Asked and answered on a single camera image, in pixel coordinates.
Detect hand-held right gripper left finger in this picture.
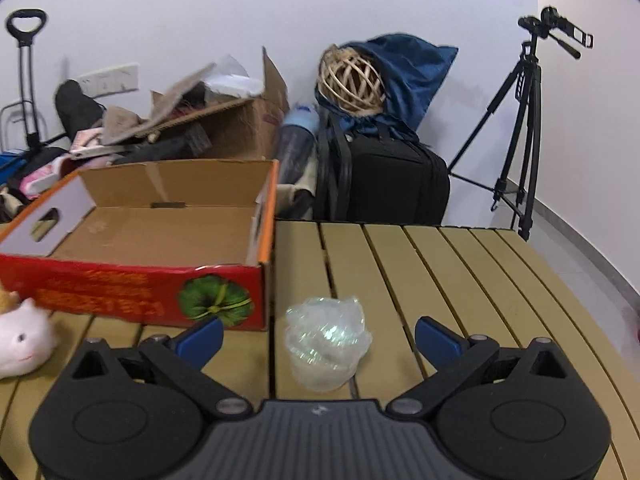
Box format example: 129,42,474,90
70,316,253,418

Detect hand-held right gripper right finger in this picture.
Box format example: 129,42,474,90
387,315,574,418

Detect clear plastic cup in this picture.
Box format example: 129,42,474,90
285,296,373,393

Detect red cardboard box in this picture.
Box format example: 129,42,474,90
0,159,280,332

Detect black suitcase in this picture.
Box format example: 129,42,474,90
315,110,451,226

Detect white and yellow plush toy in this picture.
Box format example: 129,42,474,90
0,290,60,380

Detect blue capped bottle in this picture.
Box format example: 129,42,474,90
276,104,320,186

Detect tall brown cardboard box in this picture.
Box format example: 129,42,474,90
150,46,291,161

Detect black tripod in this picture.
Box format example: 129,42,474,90
446,40,543,242

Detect white and brown flat box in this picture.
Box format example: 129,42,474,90
70,127,108,158

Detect pink and white packet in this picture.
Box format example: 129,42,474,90
20,157,66,196

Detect torn cardboard scraps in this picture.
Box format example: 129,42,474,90
102,62,218,143

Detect white plastic container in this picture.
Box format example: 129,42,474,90
205,72,266,98

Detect black soft bag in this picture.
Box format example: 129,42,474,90
54,79,107,141

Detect dark blue velvet cloth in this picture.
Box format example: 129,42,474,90
317,34,460,141

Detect wicker ball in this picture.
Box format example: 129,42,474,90
318,47,387,116

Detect black hand trolley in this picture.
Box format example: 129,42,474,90
0,8,68,161

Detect white wall socket plate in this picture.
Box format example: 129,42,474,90
77,62,140,97

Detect black video camera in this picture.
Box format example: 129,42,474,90
517,6,595,60

